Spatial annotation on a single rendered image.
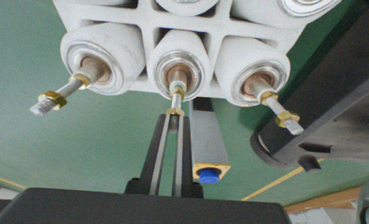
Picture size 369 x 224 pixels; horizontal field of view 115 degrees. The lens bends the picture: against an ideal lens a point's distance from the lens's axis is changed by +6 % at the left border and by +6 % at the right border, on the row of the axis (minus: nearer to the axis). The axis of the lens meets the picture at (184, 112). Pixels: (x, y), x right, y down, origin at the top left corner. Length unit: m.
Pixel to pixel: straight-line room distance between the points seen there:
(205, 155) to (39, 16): 0.58
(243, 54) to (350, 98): 0.33
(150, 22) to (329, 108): 0.47
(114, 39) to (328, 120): 0.52
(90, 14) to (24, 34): 0.39
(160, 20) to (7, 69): 0.66
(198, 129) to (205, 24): 0.21
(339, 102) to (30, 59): 0.94
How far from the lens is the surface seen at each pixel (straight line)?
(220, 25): 0.24
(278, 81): 0.22
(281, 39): 0.28
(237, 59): 0.20
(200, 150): 0.25
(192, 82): 0.18
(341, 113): 0.49
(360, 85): 0.47
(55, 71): 0.66
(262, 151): 0.63
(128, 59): 0.20
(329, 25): 0.58
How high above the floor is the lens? 0.41
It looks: 48 degrees down
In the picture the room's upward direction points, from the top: 178 degrees counter-clockwise
